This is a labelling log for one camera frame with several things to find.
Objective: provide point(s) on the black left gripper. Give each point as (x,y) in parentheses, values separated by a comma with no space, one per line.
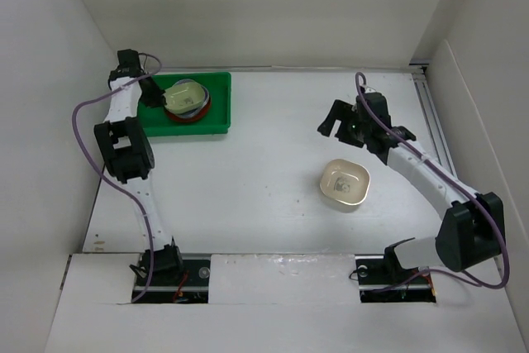
(156,98)

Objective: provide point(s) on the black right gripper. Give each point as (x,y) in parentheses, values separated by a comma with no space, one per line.
(341,111)

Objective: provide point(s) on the green square panda dish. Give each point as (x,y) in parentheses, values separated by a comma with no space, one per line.
(185,96)

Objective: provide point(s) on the purple square panda dish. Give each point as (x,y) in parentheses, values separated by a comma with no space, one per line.
(198,111)

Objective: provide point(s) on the cream square panda dish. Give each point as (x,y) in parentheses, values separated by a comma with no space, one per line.
(345,182)

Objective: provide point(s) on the red round plate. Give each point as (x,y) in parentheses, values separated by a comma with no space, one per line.
(196,116)

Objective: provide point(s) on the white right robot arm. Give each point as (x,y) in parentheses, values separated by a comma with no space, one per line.
(470,244)

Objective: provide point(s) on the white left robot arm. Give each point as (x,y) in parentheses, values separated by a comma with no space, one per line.
(129,159)

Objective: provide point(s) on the green plastic bin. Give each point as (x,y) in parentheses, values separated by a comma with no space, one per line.
(216,120)

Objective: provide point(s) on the aluminium side rail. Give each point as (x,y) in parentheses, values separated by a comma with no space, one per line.
(438,140)

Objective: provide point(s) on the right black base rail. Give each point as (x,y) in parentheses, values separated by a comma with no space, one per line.
(381,282)

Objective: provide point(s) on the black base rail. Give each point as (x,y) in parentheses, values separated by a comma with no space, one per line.
(189,287)
(381,282)

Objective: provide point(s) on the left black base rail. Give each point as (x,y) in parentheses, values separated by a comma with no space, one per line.
(189,287)

